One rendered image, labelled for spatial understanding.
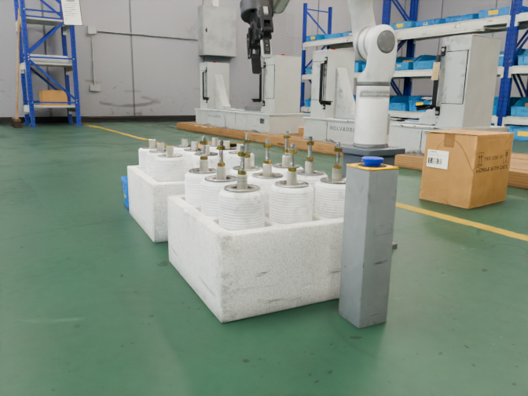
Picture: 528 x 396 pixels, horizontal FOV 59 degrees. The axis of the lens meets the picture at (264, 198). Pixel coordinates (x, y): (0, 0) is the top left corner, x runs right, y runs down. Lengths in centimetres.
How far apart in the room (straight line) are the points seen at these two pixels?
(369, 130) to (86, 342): 88
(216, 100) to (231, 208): 474
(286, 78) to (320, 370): 384
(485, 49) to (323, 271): 233
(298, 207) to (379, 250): 19
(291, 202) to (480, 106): 229
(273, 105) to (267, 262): 355
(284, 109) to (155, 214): 319
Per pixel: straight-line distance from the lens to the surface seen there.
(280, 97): 445
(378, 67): 133
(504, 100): 583
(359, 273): 91
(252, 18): 111
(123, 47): 759
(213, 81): 566
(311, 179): 113
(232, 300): 94
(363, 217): 88
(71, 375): 85
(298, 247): 97
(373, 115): 133
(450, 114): 306
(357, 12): 138
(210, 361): 84
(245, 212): 92
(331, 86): 387
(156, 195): 140
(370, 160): 88
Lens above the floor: 44
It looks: 13 degrees down
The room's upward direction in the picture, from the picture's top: 1 degrees clockwise
